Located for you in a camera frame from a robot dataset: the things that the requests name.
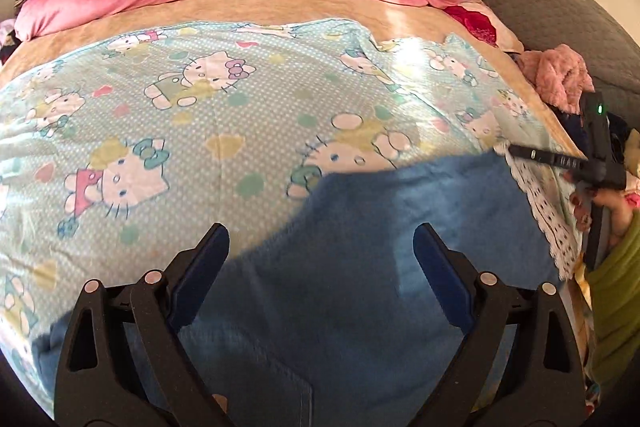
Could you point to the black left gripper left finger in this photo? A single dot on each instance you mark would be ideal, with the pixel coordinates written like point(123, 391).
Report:
point(122, 363)

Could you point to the blue denim pants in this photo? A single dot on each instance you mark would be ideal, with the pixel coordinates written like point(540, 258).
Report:
point(321, 315)

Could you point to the clothes pile by bed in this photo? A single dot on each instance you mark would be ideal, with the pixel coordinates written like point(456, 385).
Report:
point(9, 41)

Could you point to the green right sleeve forearm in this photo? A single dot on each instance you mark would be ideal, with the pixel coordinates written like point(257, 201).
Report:
point(614, 290)

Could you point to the beige plush blanket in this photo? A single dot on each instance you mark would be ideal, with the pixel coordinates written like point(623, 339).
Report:
point(386, 21)

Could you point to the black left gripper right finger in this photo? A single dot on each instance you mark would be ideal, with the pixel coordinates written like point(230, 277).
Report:
point(517, 364)

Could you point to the pink fluffy garment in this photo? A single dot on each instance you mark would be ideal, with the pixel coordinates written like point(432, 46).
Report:
point(559, 76)

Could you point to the light blue cartoon bedsheet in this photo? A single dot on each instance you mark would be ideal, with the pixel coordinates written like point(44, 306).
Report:
point(111, 122)

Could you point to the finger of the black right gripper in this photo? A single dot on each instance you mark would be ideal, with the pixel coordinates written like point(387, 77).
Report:
point(582, 169)

